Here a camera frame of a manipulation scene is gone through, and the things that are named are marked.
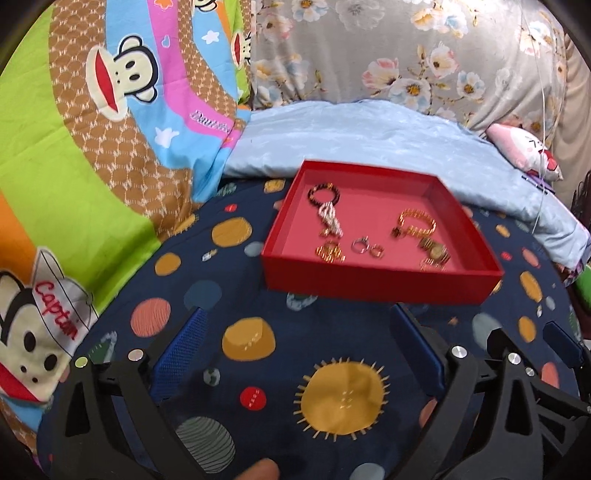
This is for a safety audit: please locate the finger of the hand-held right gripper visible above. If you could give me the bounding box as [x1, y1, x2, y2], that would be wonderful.
[543, 320, 584, 367]
[533, 376, 591, 463]

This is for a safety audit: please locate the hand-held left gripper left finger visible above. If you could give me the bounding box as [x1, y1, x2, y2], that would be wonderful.
[51, 306, 208, 480]

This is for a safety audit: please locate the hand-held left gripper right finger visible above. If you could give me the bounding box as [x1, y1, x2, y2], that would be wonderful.
[390, 304, 552, 480]

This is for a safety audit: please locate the red cardboard box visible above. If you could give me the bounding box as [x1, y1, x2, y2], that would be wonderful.
[261, 159, 505, 305]

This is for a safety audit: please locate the gold wristwatch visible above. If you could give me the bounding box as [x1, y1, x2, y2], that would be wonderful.
[418, 235, 452, 271]

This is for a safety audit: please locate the gold chain bracelet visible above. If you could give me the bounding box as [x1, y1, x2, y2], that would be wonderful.
[315, 241, 346, 264]

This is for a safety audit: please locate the white pearl bracelet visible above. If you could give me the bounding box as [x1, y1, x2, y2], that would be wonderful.
[316, 200, 345, 238]

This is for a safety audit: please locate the person's left hand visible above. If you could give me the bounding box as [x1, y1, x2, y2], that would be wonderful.
[229, 458, 281, 480]

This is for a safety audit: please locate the green cushion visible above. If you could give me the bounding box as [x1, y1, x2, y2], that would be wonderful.
[573, 268, 591, 305]

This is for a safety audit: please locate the navy planet print bedsheet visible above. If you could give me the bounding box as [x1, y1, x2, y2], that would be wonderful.
[37, 178, 587, 480]

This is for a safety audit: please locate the gold twisted bangle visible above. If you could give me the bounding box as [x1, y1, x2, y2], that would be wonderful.
[398, 209, 437, 237]

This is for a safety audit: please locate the dark red handbag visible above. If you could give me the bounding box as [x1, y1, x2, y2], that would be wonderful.
[570, 171, 591, 217]

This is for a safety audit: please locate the colourful cartoon monkey blanket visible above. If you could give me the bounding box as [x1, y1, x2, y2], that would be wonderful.
[0, 0, 252, 462]

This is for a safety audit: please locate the pink plush toy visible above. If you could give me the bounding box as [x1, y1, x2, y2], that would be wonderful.
[486, 122, 565, 182]

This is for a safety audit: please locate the light blue pillow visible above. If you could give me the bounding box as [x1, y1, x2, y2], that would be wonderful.
[222, 100, 591, 273]

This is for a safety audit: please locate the beige hanging cloth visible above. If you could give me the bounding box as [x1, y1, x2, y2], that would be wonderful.
[549, 28, 591, 204]

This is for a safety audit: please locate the grey floral blanket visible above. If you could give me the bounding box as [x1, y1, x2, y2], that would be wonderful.
[249, 0, 573, 139]

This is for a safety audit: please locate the dark red bead bracelet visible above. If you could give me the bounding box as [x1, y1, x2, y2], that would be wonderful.
[308, 183, 342, 207]

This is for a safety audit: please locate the white cable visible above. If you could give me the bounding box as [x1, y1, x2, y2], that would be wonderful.
[522, 0, 561, 232]

